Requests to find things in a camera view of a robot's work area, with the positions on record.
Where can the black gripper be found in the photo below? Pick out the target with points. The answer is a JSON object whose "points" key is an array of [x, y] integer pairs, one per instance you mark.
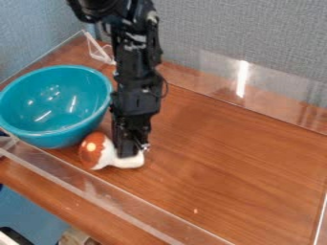
{"points": [[136, 102]]}

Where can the brown white toy mushroom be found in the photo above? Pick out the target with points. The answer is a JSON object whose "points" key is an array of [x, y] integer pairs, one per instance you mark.
{"points": [[97, 154]]}

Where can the blue plastic bowl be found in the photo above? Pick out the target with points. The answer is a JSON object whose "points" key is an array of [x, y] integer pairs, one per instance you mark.
{"points": [[53, 106]]}

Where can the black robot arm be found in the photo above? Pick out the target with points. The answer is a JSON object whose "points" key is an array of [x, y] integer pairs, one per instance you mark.
{"points": [[131, 23]]}

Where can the clear acrylic front barrier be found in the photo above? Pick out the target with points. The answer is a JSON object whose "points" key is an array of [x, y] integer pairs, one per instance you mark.
{"points": [[93, 205]]}

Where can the clear acrylic barrier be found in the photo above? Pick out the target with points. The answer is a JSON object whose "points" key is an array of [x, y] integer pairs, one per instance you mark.
{"points": [[272, 93], [93, 205]]}

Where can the clear acrylic back barrier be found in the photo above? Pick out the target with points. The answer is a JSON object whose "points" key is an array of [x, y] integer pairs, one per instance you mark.
{"points": [[272, 93]]}

